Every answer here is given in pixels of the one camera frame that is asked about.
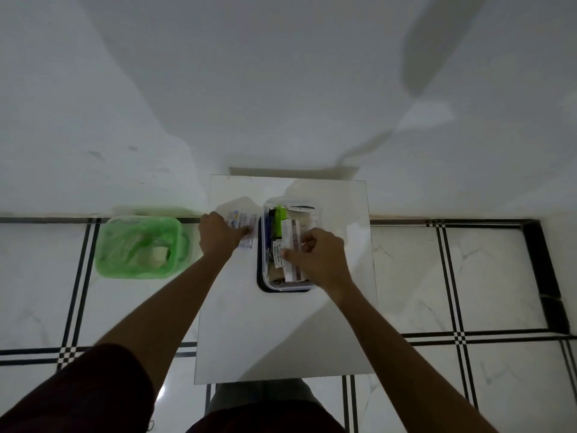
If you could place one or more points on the person's right hand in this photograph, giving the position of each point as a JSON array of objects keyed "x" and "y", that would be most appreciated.
[{"x": 324, "y": 261}]

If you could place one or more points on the person's left hand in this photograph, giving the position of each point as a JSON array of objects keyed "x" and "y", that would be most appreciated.
[{"x": 218, "y": 236}]

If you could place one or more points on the person's right thumb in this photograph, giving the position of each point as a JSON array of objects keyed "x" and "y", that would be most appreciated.
[{"x": 292, "y": 254}]

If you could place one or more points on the person's left fingers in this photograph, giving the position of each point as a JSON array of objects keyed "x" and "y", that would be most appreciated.
[{"x": 241, "y": 231}]

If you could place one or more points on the silver blister pill strip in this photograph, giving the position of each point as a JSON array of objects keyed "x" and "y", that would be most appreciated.
[{"x": 245, "y": 220}]

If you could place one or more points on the white maroon medicine box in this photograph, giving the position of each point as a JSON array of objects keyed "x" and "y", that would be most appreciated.
[{"x": 290, "y": 234}]

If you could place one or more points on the person's right forearm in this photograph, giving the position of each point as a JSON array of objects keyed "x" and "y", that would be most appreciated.
[{"x": 405, "y": 365}]

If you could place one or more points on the person's left forearm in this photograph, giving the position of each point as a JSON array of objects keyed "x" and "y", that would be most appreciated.
[{"x": 171, "y": 311}]

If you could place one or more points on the small labelled medicine bottle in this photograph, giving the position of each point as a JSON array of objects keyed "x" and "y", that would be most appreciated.
[{"x": 276, "y": 254}]

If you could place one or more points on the dark blue tube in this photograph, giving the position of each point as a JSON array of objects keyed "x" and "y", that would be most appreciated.
[{"x": 272, "y": 225}]

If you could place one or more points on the dark container lid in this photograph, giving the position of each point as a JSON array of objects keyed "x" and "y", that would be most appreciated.
[{"x": 260, "y": 266}]

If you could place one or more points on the white sachet packet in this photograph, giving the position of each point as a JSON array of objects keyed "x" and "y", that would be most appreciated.
[{"x": 301, "y": 216}]

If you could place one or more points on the green medicine packet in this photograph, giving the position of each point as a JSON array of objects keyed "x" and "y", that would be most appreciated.
[{"x": 281, "y": 214}]

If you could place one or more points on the clear plastic storage container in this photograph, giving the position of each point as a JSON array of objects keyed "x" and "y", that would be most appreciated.
[{"x": 315, "y": 216}]

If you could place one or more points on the white crumpled waste paper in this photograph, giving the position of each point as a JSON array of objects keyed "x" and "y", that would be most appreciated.
[{"x": 158, "y": 254}]

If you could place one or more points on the green lined waste bin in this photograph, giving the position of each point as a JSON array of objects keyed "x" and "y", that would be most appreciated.
[{"x": 130, "y": 247}]

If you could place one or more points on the grey shorts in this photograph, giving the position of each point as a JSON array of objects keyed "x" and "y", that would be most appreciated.
[{"x": 261, "y": 392}]

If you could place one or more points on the dark maroon shirt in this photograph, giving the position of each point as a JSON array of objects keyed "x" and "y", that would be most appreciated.
[{"x": 76, "y": 392}]

